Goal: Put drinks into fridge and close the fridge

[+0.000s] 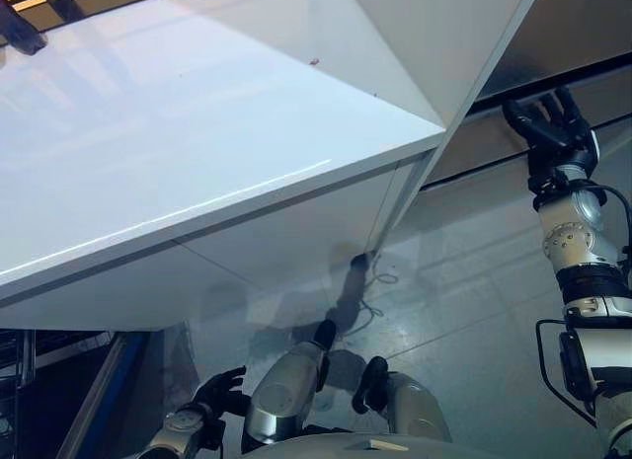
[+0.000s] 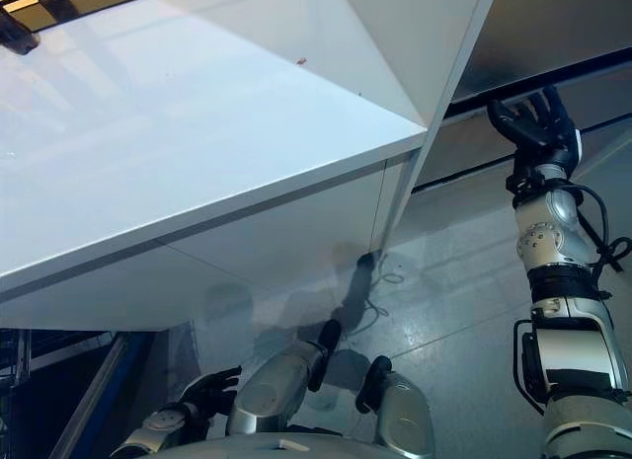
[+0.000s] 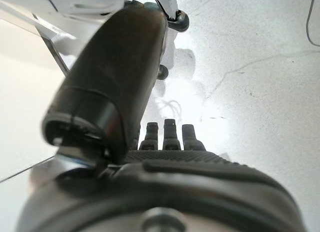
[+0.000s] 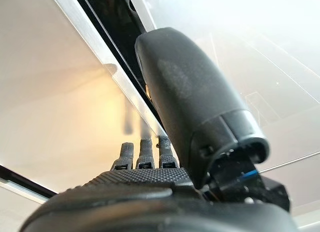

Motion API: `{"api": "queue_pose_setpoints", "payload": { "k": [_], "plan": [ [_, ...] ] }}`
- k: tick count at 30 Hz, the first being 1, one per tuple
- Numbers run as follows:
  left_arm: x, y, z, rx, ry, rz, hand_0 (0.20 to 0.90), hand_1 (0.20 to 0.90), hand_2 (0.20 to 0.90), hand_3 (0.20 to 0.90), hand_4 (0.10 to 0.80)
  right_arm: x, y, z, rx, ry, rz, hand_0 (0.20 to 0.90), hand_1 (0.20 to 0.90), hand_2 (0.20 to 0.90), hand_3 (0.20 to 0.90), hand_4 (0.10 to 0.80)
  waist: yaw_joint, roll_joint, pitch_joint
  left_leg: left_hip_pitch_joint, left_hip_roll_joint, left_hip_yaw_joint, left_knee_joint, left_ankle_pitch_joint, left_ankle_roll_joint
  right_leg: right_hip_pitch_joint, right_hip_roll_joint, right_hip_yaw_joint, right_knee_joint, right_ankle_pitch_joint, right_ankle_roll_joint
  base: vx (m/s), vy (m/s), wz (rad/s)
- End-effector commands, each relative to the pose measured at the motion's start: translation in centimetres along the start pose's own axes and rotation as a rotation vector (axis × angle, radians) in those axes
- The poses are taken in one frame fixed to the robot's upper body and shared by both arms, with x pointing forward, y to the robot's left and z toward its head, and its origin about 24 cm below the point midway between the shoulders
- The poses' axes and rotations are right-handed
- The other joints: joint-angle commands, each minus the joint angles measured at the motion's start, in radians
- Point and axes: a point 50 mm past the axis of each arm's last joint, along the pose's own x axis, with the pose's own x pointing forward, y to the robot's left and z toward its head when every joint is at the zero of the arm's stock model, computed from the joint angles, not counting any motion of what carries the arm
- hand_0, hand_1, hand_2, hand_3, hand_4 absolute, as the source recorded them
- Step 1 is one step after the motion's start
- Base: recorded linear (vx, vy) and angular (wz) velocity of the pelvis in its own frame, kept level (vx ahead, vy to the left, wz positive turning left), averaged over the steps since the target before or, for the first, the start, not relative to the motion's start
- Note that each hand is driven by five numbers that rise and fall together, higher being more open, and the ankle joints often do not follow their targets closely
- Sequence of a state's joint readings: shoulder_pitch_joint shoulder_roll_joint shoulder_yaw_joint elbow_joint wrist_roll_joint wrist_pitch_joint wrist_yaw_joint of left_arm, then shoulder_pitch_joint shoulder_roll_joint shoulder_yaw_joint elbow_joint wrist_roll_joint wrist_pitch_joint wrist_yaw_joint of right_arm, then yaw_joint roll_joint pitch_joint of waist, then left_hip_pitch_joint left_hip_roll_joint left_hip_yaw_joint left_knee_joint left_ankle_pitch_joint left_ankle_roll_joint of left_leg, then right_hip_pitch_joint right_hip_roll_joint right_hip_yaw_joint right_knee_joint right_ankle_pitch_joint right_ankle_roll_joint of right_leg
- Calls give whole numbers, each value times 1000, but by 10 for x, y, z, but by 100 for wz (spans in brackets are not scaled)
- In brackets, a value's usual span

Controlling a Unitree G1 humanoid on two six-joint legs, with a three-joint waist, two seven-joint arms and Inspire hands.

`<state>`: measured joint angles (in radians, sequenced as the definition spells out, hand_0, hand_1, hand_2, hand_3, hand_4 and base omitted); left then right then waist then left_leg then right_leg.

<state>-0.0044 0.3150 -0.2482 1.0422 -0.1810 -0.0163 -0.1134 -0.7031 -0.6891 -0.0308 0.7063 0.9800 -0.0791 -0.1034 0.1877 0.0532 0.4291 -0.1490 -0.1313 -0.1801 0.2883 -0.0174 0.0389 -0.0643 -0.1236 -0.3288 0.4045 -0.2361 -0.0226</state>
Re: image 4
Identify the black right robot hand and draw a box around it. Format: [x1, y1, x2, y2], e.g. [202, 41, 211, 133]
[19, 26, 299, 232]

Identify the fridge drawer with white bin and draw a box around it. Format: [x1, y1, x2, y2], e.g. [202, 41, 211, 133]
[0, 0, 166, 200]

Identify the stainless steel fridge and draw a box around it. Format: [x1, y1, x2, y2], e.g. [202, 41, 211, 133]
[0, 0, 320, 232]

